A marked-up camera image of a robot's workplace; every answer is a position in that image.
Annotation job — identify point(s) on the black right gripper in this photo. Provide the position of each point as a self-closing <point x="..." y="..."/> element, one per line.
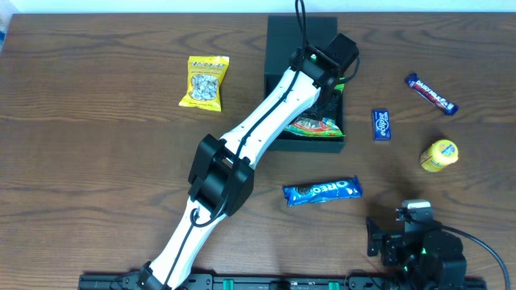
<point x="373" y="236"/>

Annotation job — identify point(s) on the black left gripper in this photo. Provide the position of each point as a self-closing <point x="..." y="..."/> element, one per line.
<point x="327" y="101"/>

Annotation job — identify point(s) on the green Haribo worms bag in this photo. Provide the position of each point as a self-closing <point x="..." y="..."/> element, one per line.
<point x="319" y="121"/>

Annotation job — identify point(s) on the blue Oreo cookie pack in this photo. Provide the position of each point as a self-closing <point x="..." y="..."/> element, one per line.
<point x="346" y="188"/>

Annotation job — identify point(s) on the yellow nuts snack bag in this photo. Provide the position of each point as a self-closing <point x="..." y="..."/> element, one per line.
<point x="205" y="76"/>

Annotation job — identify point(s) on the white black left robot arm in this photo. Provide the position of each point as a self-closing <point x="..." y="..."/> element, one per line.
<point x="222" y="173"/>

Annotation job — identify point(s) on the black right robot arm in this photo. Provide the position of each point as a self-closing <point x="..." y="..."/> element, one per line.
<point x="443" y="267"/>

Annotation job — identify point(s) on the black open gift box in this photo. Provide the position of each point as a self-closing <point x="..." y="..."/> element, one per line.
<point x="283" y="38"/>

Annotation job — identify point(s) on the blue Eclipse mints tin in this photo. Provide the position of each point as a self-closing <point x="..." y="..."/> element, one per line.
<point x="381" y="125"/>

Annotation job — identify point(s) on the purple Dairy Milk bar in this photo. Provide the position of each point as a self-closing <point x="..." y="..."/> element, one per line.
<point x="424" y="90"/>

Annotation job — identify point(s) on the yellow Mentos gum bottle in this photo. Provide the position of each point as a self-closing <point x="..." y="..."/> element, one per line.
<point x="439" y="155"/>

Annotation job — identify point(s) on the black mounting rail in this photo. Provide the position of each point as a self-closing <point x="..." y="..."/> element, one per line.
<point x="213" y="282"/>

